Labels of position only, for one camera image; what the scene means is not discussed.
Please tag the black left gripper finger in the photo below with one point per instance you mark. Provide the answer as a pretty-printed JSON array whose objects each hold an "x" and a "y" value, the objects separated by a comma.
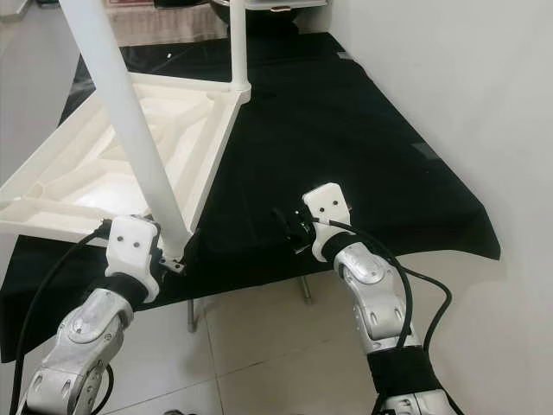
[{"x": 189, "y": 244}]

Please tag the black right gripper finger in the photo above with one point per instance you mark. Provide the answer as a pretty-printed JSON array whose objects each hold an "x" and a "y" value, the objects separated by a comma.
[{"x": 282, "y": 222}]

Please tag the white plastic table leg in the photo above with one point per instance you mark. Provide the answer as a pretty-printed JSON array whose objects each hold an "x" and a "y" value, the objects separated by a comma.
[
  {"x": 238, "y": 43},
  {"x": 130, "y": 130}
]

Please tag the black table cloth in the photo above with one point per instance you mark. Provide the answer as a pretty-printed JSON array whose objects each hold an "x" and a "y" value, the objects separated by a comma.
[{"x": 328, "y": 130}]

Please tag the grey tape piece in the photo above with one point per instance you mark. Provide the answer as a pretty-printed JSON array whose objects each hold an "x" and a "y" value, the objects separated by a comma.
[
  {"x": 346, "y": 55},
  {"x": 428, "y": 150}
]

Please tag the woven wicker bench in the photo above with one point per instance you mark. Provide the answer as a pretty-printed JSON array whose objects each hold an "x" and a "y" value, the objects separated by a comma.
[{"x": 190, "y": 26}]

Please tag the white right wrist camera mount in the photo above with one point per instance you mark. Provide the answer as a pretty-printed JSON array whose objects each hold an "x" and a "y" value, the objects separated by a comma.
[{"x": 328, "y": 203}]

